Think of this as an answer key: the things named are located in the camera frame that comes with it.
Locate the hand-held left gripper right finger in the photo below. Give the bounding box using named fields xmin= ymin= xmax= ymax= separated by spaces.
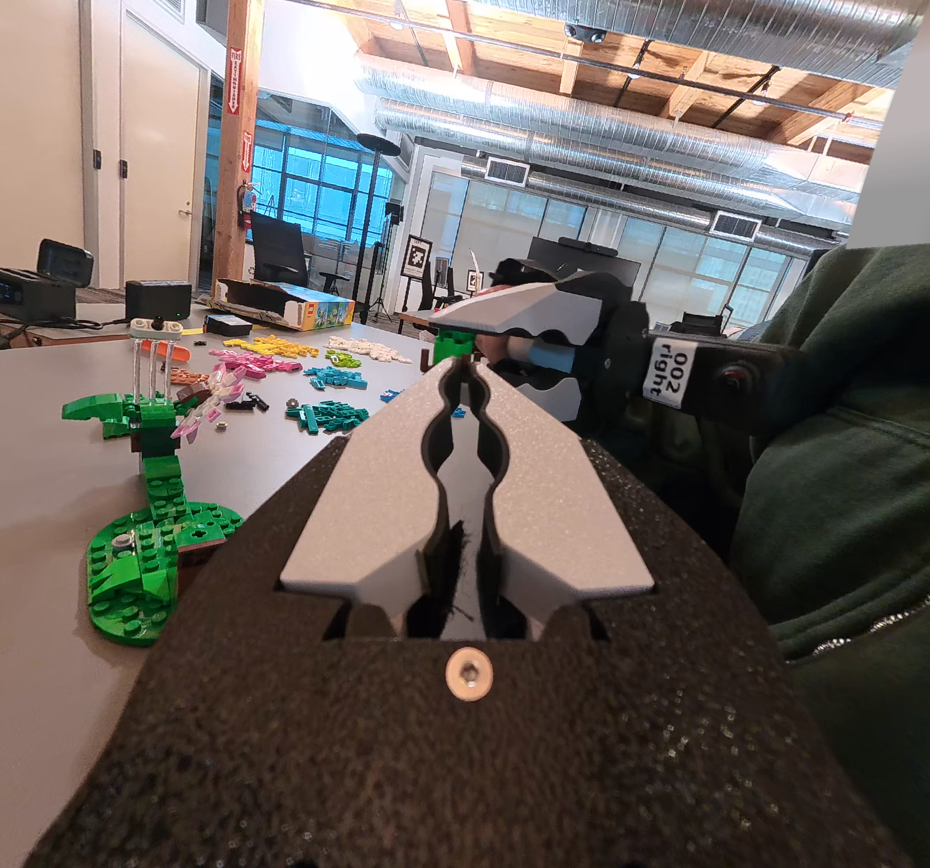
xmin=465 ymin=363 xmax=655 ymax=638

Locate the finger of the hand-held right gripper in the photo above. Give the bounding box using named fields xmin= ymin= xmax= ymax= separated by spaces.
xmin=511 ymin=372 xmax=584 ymax=423
xmin=427 ymin=276 xmax=605 ymax=339

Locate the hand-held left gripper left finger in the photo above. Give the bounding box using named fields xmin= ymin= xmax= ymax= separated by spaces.
xmin=279 ymin=361 xmax=463 ymax=635

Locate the small green brown lego assembly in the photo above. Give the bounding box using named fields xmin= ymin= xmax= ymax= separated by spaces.
xmin=419 ymin=326 xmax=482 ymax=375

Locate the person's right forearm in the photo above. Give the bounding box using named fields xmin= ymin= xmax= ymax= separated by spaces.
xmin=581 ymin=403 xmax=771 ymax=557

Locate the pile of dark teal lego pieces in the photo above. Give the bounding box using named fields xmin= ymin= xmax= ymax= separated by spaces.
xmin=285 ymin=399 xmax=371 ymax=436

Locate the pile of turquoise lego pieces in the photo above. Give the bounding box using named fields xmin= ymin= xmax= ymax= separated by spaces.
xmin=303 ymin=364 xmax=369 ymax=391

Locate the pile of white lego pieces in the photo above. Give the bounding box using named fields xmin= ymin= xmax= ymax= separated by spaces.
xmin=326 ymin=335 xmax=414 ymax=365

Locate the pile of magenta lego pieces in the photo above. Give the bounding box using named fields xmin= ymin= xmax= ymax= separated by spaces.
xmin=208 ymin=348 xmax=303 ymax=375

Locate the pile of yellow lego pieces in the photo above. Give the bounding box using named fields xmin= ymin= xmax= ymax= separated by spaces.
xmin=223 ymin=333 xmax=320 ymax=359

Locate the green lego plant model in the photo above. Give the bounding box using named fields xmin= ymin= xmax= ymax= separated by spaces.
xmin=61 ymin=316 xmax=246 ymax=648

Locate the lego set cardboard box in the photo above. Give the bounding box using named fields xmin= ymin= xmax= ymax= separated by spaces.
xmin=210 ymin=277 xmax=356 ymax=334

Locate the person's right hand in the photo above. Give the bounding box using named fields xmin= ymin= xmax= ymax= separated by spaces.
xmin=474 ymin=335 xmax=536 ymax=375

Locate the black television screen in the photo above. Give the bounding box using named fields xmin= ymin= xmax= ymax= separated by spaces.
xmin=526 ymin=236 xmax=642 ymax=288

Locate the black office chair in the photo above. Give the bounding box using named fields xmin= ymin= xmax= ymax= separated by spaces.
xmin=248 ymin=212 xmax=310 ymax=288

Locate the black charger box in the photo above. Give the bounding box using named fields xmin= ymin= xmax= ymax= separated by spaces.
xmin=124 ymin=279 xmax=193 ymax=323

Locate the wooden pillar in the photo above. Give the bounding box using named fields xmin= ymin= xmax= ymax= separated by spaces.
xmin=214 ymin=0 xmax=272 ymax=288

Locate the white door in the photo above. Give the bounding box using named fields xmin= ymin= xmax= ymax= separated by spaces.
xmin=118 ymin=7 xmax=212 ymax=289

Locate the black battery charging case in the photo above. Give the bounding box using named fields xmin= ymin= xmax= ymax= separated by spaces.
xmin=0 ymin=237 xmax=96 ymax=325

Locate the silver ventilation duct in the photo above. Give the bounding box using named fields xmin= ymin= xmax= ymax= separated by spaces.
xmin=294 ymin=0 xmax=930 ymax=230

